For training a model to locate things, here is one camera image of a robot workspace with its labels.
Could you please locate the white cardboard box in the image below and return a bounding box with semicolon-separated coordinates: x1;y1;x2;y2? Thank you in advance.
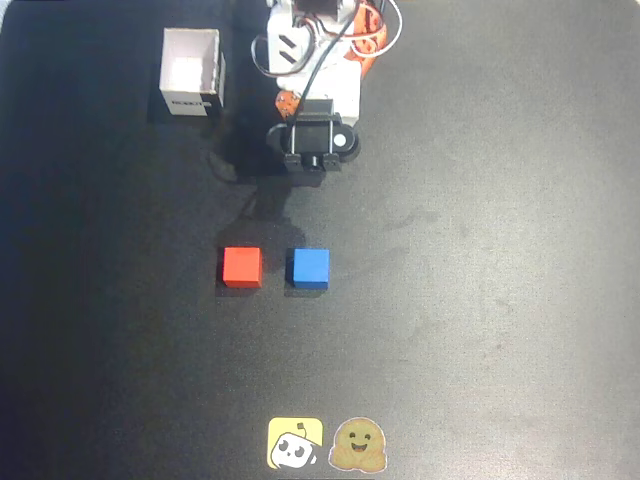
158;27;227;119

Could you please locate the blue cube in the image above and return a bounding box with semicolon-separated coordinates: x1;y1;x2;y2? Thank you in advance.
286;248;331;290

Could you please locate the red cube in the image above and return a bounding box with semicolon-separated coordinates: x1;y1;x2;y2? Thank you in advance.
221;246;264;289

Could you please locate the black desk mat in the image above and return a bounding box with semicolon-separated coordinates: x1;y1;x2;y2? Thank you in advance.
0;0;640;480

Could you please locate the hugging face emoji sticker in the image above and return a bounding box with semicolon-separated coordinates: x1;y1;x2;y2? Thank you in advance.
327;416;389;473

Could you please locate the yellow robot face sticker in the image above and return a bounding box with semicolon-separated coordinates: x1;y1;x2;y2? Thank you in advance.
267;417;325;470

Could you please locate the white cable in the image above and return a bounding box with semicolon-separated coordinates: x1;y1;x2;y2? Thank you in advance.
349;0;405;59

